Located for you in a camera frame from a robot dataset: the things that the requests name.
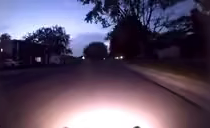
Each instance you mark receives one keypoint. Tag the vehicle with headlights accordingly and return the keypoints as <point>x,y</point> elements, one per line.
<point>119,57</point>

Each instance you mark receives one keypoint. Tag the round dark tree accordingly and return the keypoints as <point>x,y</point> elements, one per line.
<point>95,50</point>

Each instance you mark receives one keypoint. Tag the dark asphalt road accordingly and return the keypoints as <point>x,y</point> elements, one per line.
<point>79,86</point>

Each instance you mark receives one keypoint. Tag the large dark tree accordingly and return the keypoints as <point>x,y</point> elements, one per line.
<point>139,23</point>

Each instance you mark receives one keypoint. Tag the dark leafy tree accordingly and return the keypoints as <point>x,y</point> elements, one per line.
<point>51,38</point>

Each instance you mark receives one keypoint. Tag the low building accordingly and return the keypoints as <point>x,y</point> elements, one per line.
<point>26,51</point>

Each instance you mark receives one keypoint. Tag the pale concrete sidewalk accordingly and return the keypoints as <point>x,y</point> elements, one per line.
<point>183,85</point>

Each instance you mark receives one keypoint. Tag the pale parked car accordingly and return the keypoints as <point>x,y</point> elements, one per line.
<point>8,63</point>

